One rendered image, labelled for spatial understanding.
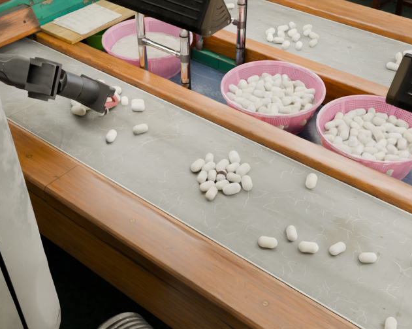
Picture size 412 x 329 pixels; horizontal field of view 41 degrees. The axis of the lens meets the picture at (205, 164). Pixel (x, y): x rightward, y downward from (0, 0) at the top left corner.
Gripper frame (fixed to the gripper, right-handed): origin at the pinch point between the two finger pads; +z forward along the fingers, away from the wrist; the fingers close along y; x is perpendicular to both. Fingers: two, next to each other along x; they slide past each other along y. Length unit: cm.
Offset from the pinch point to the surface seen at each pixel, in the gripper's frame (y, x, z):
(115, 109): -0.4, 1.9, 0.7
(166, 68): 6.2, -13.3, 21.6
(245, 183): -43.3, 3.2, -2.4
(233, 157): -36.3, -0.3, 1.4
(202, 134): -23.8, -1.8, 5.8
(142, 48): 5.9, -15.2, 8.2
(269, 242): -56, 10, -10
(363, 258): -71, 6, -3
